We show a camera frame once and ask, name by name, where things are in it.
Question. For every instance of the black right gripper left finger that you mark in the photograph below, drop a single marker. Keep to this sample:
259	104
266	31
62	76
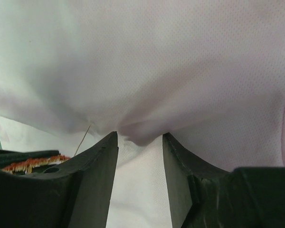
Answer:
73	194

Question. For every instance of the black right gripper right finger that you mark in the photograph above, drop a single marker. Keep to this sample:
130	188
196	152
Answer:
204	196

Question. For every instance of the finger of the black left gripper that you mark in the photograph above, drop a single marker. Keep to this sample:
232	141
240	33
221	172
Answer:
9	157

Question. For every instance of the pink t-shirt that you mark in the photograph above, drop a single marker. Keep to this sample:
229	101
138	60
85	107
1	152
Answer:
210	72

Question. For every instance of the red maple leaf brooch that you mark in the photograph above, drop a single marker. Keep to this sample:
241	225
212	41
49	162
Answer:
26	167

